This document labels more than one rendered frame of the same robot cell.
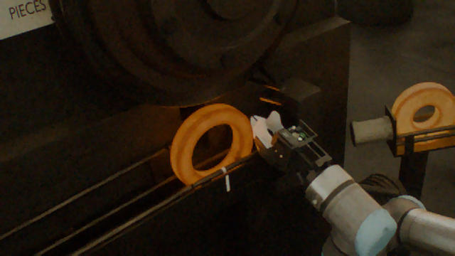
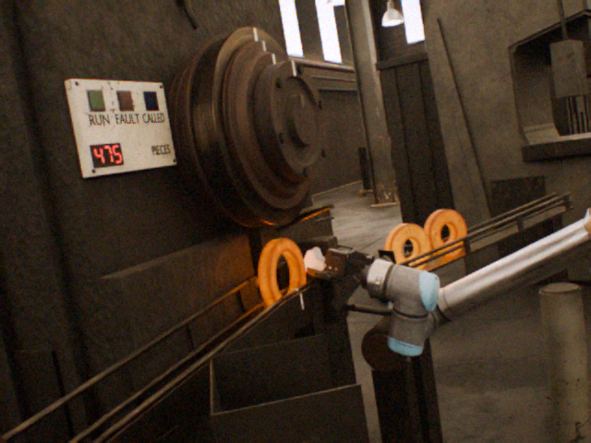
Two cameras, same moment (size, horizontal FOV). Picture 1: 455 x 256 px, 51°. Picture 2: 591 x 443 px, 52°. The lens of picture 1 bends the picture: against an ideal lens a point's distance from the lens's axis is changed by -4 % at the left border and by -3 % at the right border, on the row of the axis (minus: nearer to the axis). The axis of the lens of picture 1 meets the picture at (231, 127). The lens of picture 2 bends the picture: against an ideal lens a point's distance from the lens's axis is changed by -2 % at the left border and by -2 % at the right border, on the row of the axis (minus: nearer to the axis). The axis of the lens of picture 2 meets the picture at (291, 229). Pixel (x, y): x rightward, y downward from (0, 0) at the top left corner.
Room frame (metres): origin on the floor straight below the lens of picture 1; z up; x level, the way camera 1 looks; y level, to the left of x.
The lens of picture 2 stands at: (-0.52, 0.71, 1.03)
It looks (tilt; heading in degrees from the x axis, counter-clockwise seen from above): 7 degrees down; 332
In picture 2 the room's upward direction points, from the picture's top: 9 degrees counter-clockwise
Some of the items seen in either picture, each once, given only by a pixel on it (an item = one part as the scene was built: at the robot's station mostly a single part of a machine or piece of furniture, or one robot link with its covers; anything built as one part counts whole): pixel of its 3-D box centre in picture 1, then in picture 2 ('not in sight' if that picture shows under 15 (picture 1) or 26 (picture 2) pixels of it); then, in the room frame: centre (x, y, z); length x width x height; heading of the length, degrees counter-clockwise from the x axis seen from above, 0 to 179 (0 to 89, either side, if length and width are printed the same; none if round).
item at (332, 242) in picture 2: (295, 131); (321, 280); (0.96, -0.15, 0.68); 0.11 x 0.08 x 0.24; 34
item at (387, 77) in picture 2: not in sight; (443, 150); (3.67, -3.20, 0.88); 1.71 x 0.92 x 1.76; 124
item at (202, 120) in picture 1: (213, 148); (283, 275); (0.82, 0.04, 0.75); 0.18 x 0.03 x 0.18; 122
